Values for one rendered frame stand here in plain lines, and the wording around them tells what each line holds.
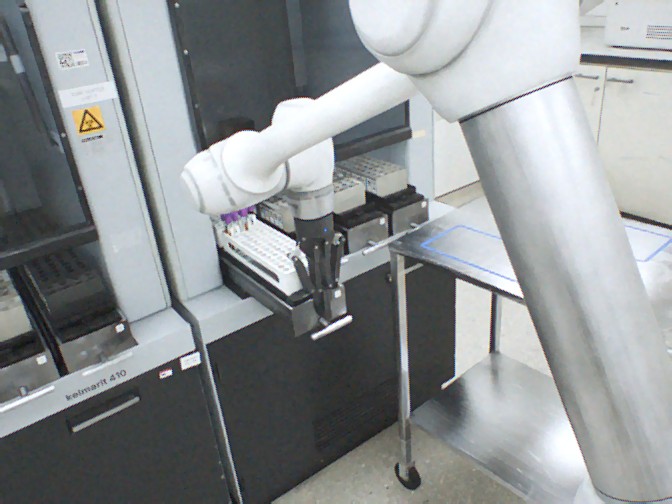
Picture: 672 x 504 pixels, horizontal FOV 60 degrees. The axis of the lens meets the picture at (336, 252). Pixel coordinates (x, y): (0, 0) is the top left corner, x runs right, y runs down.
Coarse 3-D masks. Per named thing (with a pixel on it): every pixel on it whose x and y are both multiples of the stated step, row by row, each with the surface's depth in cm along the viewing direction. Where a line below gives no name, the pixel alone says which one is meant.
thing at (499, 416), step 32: (448, 224) 142; (480, 224) 141; (640, 224) 133; (416, 256) 130; (448, 256) 128; (480, 256) 126; (640, 256) 121; (512, 288) 114; (480, 384) 169; (512, 384) 168; (544, 384) 167; (416, 416) 160; (448, 416) 159; (480, 416) 158; (512, 416) 157; (544, 416) 156; (448, 448) 151; (480, 448) 148; (512, 448) 147; (544, 448) 146; (576, 448) 145; (416, 480) 168; (512, 480) 139; (544, 480) 138; (576, 480) 137
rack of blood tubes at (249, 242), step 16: (256, 224) 141; (224, 240) 139; (240, 240) 136; (256, 240) 133; (272, 240) 132; (288, 240) 132; (240, 256) 135; (256, 256) 126; (272, 256) 127; (304, 256) 124; (272, 272) 131; (288, 272) 118; (288, 288) 119
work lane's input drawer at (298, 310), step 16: (224, 256) 141; (224, 272) 142; (240, 272) 133; (256, 288) 128; (272, 288) 124; (336, 288) 122; (272, 304) 124; (288, 304) 119; (304, 304) 118; (336, 304) 124; (288, 320) 120; (304, 320) 120; (320, 320) 122; (320, 336) 118
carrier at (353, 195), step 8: (352, 184) 155; (360, 184) 155; (336, 192) 151; (344, 192) 153; (352, 192) 154; (360, 192) 156; (336, 200) 152; (344, 200) 154; (352, 200) 155; (360, 200) 157; (336, 208) 153; (344, 208) 154
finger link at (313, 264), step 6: (312, 246) 111; (318, 246) 111; (312, 252) 112; (318, 252) 112; (306, 258) 115; (318, 258) 112; (312, 264) 113; (318, 264) 114; (312, 270) 114; (318, 270) 114; (312, 276) 115; (318, 276) 115; (312, 282) 116; (318, 282) 115; (318, 288) 116
